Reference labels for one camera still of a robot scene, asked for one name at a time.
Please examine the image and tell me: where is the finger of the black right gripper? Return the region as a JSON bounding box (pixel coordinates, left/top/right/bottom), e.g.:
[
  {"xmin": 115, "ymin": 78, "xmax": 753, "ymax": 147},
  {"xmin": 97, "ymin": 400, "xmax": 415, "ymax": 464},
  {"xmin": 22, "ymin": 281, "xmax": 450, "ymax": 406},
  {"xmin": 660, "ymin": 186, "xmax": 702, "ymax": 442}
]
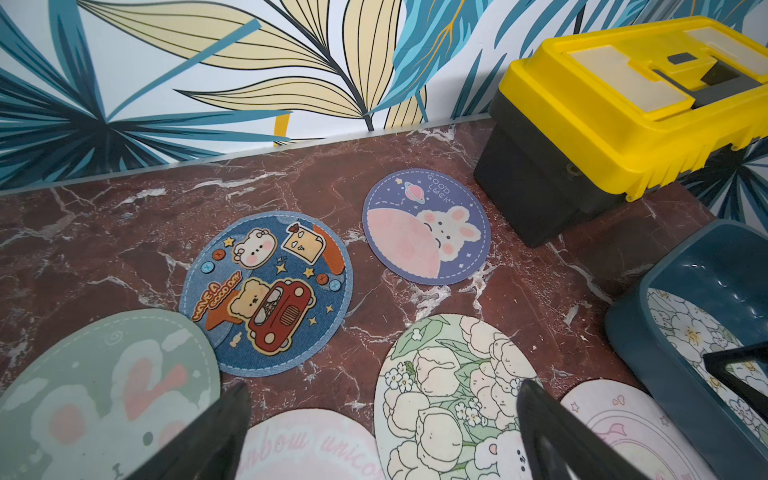
[{"xmin": 703, "ymin": 342, "xmax": 767, "ymax": 420}]

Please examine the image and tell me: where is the yellow black toolbox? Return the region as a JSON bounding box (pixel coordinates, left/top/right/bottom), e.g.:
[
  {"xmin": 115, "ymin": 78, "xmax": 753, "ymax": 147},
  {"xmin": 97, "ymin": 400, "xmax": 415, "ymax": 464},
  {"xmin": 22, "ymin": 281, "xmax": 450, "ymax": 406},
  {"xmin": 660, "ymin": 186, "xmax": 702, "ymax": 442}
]
[{"xmin": 474, "ymin": 16, "xmax": 767, "ymax": 248}]

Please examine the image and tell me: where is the pink unicorn coaster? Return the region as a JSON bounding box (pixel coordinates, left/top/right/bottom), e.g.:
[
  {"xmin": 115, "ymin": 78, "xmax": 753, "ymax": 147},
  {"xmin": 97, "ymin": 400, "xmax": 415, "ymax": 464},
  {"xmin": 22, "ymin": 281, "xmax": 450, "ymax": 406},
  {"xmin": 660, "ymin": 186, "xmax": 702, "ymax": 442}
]
[{"xmin": 236, "ymin": 409, "xmax": 385, "ymax": 479}]

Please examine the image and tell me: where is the green tulip bunny coaster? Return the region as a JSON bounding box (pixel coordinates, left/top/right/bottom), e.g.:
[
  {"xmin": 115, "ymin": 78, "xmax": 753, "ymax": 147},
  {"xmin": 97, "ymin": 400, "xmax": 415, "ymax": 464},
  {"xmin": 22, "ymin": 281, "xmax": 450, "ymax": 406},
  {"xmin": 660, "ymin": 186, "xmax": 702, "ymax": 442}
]
[{"xmin": 374, "ymin": 314, "xmax": 538, "ymax": 479}]

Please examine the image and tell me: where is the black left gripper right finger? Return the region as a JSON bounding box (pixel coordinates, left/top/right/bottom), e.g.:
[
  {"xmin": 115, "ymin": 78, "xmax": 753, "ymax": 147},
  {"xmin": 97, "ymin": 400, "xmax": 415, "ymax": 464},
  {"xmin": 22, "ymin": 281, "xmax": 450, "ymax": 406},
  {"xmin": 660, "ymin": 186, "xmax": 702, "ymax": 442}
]
[{"xmin": 517, "ymin": 379, "xmax": 644, "ymax": 479}]

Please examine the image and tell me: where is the purple bunny planet coaster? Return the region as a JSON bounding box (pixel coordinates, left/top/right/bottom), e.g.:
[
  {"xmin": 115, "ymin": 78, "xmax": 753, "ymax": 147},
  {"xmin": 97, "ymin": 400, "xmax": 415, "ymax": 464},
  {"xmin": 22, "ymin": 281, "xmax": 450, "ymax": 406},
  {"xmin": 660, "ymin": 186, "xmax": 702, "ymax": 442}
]
[{"xmin": 362, "ymin": 169, "xmax": 491, "ymax": 286}]

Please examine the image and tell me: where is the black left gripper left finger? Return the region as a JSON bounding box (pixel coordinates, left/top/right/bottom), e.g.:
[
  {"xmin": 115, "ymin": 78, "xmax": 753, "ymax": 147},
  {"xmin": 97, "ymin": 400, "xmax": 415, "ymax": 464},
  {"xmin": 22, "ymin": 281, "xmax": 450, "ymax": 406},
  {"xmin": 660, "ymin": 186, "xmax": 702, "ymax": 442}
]
[{"xmin": 130, "ymin": 382, "xmax": 251, "ymax": 479}]

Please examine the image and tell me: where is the pink ring bunny coaster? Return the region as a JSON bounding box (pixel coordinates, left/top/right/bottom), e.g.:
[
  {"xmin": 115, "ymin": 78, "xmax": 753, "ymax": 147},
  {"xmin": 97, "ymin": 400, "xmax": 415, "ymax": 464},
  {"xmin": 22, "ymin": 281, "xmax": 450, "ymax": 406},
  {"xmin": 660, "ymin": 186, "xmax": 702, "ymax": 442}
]
[{"xmin": 561, "ymin": 379, "xmax": 717, "ymax": 479}]

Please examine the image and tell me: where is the blue denim bears coaster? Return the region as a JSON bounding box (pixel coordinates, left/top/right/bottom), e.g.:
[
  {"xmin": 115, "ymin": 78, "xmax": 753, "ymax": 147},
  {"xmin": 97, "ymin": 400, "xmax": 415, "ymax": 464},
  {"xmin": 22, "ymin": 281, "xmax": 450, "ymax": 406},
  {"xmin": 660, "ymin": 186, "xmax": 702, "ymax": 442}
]
[{"xmin": 179, "ymin": 211, "xmax": 353, "ymax": 378}]

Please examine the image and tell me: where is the teal plastic storage tray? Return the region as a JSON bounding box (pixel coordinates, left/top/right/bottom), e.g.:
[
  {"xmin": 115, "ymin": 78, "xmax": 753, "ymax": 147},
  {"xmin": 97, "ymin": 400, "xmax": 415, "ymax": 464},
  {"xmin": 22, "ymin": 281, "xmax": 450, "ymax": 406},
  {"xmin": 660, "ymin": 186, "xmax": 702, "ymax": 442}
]
[{"xmin": 605, "ymin": 220, "xmax": 767, "ymax": 479}]

